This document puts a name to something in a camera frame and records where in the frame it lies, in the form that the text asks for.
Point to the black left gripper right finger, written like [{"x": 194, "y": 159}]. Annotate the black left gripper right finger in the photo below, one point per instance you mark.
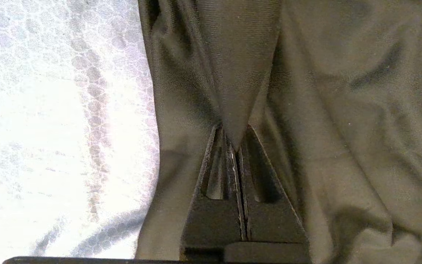
[{"x": 269, "y": 220}]

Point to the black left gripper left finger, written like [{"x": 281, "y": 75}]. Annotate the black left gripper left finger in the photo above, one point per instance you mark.
[{"x": 214, "y": 220}]

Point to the black t-shirt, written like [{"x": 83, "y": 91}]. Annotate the black t-shirt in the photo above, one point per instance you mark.
[{"x": 306, "y": 110}]

